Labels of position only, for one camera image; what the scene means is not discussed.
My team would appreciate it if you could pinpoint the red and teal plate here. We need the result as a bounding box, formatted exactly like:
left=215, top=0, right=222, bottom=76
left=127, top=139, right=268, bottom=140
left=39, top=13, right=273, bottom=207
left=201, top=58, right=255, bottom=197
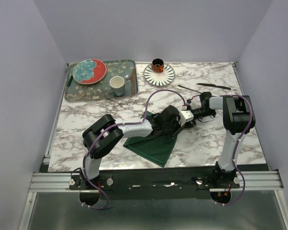
left=72, top=59, right=107, bottom=85

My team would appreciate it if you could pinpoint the brown glazed cup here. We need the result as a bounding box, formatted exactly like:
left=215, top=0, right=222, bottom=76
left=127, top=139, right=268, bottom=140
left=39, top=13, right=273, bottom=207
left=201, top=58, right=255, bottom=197
left=151, top=58, right=164, bottom=73

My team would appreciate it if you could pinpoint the black spoon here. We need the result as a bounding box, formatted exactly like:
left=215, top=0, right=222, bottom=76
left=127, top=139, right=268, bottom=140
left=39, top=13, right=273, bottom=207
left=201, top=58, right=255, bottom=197
left=178, top=85, right=202, bottom=94

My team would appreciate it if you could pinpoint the black knife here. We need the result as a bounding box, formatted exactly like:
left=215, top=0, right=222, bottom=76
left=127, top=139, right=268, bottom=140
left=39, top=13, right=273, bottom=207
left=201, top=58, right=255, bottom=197
left=196, top=83, right=231, bottom=90

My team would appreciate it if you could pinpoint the cream mug with teal handle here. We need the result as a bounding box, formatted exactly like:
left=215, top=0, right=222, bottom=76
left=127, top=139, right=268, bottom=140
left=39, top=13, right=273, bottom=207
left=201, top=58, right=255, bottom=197
left=109, top=76, right=125, bottom=97

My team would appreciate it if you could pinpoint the floral teal serving tray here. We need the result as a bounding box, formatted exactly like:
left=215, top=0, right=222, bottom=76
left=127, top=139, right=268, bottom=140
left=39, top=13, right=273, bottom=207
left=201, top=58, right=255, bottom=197
left=64, top=59, right=138, bottom=102

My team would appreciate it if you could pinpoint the purple cable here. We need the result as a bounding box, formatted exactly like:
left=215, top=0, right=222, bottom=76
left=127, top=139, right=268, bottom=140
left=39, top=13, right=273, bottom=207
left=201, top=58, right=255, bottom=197
left=82, top=89, right=188, bottom=210
left=189, top=93, right=253, bottom=207

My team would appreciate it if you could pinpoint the aluminium frame rail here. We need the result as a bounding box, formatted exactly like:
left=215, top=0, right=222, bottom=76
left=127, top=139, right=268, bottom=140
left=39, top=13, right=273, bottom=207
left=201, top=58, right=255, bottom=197
left=18, top=171, right=288, bottom=230

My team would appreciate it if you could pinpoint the white striped saucer plate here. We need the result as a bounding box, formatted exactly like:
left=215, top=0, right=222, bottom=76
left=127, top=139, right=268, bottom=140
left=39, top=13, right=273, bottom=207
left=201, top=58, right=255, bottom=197
left=144, top=64, right=176, bottom=87

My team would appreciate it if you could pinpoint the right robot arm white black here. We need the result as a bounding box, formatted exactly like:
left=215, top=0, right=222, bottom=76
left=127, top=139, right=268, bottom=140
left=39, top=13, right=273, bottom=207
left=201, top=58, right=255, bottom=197
left=185, top=92, right=256, bottom=188

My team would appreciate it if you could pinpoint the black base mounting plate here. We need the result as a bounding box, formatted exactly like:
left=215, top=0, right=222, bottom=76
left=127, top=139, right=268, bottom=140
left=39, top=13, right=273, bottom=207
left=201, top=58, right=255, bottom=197
left=69, top=166, right=241, bottom=200

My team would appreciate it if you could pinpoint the dark green cloth napkin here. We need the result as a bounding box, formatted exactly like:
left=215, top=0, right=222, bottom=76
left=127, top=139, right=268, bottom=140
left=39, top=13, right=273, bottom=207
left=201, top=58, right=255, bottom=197
left=123, top=112, right=179, bottom=167

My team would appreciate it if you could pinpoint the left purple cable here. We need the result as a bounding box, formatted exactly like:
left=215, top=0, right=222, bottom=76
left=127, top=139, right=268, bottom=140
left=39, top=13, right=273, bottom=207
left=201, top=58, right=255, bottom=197
left=82, top=89, right=188, bottom=210

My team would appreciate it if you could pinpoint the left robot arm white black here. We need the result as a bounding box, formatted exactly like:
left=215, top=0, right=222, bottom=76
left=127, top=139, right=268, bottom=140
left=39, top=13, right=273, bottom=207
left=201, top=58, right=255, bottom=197
left=80, top=105, right=188, bottom=189

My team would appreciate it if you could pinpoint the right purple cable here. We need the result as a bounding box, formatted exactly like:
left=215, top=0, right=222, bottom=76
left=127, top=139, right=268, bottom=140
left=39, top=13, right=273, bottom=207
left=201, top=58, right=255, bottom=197
left=189, top=93, right=253, bottom=207

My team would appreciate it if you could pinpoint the silver spoon on tray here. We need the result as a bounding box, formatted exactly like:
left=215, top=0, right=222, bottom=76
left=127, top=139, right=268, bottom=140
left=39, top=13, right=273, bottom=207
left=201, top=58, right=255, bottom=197
left=124, top=74, right=131, bottom=80

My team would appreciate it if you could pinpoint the green handled utensil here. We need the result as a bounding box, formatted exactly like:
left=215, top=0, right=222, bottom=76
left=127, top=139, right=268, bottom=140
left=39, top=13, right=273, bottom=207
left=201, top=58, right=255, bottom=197
left=67, top=75, right=73, bottom=87

